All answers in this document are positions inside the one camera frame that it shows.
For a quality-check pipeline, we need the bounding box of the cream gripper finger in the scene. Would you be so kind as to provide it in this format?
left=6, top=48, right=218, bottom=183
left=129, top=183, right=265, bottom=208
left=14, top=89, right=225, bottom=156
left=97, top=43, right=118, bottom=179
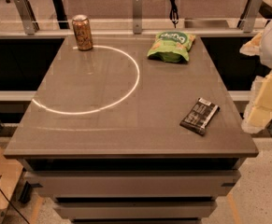
left=241, top=71, right=272, bottom=133
left=239, top=32, right=263, bottom=56

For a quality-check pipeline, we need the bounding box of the orange soda can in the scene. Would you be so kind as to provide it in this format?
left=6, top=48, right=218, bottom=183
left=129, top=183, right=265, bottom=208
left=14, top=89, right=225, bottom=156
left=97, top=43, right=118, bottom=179
left=72, top=15, right=93, bottom=50

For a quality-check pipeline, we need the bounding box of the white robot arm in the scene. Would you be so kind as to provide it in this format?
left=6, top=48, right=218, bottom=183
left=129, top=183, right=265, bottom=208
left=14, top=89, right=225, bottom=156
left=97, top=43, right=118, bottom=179
left=239, top=20, right=272, bottom=133

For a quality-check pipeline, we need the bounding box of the black snack bar wrapper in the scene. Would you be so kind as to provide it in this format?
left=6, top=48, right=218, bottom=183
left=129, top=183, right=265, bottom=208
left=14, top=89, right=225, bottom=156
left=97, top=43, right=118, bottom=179
left=179, top=97, right=220, bottom=135

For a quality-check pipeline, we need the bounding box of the green chip bag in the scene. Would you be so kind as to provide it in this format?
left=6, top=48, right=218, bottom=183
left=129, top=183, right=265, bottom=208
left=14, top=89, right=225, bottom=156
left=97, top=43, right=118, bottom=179
left=147, top=31, right=195, bottom=63

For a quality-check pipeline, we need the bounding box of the grey drawer cabinet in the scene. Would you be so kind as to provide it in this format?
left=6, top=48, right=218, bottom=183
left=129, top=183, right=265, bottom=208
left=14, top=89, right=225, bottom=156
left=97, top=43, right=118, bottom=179
left=25, top=170, right=241, bottom=224

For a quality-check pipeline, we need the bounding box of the right metal bracket post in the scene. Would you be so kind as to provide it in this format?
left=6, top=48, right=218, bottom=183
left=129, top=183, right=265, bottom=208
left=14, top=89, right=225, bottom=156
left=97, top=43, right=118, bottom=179
left=237, top=0, right=263, bottom=33

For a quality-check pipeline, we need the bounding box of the metal bracket post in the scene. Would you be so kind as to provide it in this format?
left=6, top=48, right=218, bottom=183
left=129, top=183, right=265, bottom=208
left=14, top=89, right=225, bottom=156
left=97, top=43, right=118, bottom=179
left=132, top=0, right=142, bottom=35
left=13, top=0, right=39, bottom=35
left=237, top=0, right=263, bottom=33

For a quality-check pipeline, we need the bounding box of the black hanging cable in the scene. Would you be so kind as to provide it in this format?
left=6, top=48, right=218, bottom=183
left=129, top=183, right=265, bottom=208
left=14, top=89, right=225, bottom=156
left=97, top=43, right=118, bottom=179
left=167, top=0, right=179, bottom=29

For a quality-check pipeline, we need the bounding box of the middle metal bracket post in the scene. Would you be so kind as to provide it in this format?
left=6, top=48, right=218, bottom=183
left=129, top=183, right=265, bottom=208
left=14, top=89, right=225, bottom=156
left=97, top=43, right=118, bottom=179
left=132, top=0, right=142, bottom=35

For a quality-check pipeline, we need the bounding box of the left metal bracket post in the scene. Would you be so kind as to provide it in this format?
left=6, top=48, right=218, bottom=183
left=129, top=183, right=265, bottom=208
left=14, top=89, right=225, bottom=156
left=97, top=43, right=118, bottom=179
left=13, top=0, right=39, bottom=35

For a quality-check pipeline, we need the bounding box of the black floor cable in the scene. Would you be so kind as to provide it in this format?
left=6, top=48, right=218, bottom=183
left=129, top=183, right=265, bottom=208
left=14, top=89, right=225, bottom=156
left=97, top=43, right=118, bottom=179
left=0, top=164, right=31, bottom=224

